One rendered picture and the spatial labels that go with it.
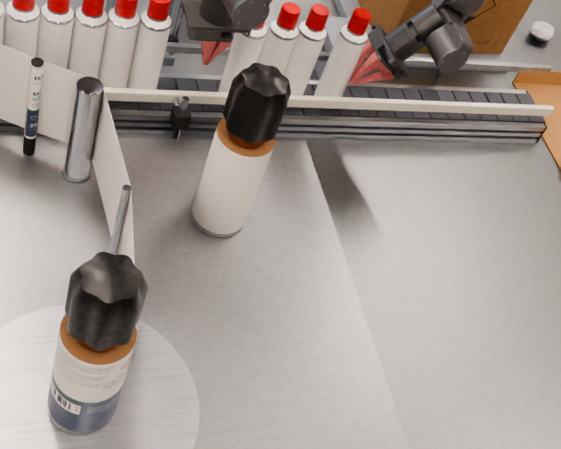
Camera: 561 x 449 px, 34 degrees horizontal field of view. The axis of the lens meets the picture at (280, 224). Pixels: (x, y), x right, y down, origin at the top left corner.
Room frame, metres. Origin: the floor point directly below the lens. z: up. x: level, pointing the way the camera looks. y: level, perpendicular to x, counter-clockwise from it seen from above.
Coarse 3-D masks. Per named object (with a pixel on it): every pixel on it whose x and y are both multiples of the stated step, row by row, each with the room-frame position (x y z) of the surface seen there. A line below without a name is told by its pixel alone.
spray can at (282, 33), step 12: (288, 12) 1.26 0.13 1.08; (276, 24) 1.27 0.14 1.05; (288, 24) 1.26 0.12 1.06; (276, 36) 1.25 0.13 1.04; (288, 36) 1.26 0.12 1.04; (264, 48) 1.26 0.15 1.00; (276, 48) 1.25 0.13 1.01; (288, 48) 1.26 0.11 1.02; (264, 60) 1.26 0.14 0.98; (276, 60) 1.26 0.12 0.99; (288, 60) 1.27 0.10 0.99
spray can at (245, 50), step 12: (240, 36) 1.22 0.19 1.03; (252, 36) 1.22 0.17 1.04; (264, 36) 1.24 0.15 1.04; (240, 48) 1.22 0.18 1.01; (252, 48) 1.23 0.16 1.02; (228, 60) 1.23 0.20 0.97; (240, 60) 1.22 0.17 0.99; (252, 60) 1.23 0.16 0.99; (228, 72) 1.23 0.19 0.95; (228, 84) 1.22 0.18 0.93
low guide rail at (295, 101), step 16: (112, 96) 1.10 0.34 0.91; (128, 96) 1.11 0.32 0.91; (144, 96) 1.13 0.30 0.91; (160, 96) 1.14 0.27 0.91; (176, 96) 1.16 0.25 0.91; (192, 96) 1.17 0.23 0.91; (208, 96) 1.19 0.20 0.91; (224, 96) 1.20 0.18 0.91; (304, 96) 1.29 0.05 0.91; (320, 96) 1.31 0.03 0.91; (464, 112) 1.46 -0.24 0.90; (480, 112) 1.48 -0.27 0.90; (496, 112) 1.50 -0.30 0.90; (512, 112) 1.52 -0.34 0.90; (528, 112) 1.54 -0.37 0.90; (544, 112) 1.56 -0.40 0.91
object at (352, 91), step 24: (360, 96) 1.40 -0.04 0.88; (384, 96) 1.43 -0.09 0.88; (408, 96) 1.46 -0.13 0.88; (432, 96) 1.49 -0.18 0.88; (456, 96) 1.52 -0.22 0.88; (480, 96) 1.55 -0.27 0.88; (504, 96) 1.59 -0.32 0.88; (528, 96) 1.62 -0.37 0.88; (480, 120) 1.48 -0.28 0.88; (504, 120) 1.51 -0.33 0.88; (528, 120) 1.54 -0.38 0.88
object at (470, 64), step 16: (176, 48) 1.22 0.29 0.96; (192, 48) 1.23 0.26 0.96; (416, 64) 1.46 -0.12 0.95; (432, 64) 1.48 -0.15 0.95; (464, 64) 1.52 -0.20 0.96; (480, 64) 1.54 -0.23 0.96; (496, 64) 1.56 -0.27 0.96; (512, 64) 1.58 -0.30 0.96; (528, 64) 1.60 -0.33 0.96; (544, 64) 1.63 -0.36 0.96
